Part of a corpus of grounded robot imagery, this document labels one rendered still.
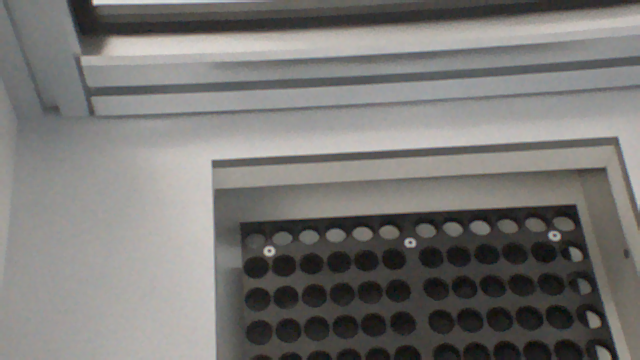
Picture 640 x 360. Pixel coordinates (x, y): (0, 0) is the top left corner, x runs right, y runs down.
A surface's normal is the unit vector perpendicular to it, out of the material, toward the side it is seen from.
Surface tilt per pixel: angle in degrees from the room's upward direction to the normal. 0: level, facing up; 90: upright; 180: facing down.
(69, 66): 90
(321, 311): 0
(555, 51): 90
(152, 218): 0
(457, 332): 0
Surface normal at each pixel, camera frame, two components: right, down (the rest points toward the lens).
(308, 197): 0.02, -0.55
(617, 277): -1.00, 0.06
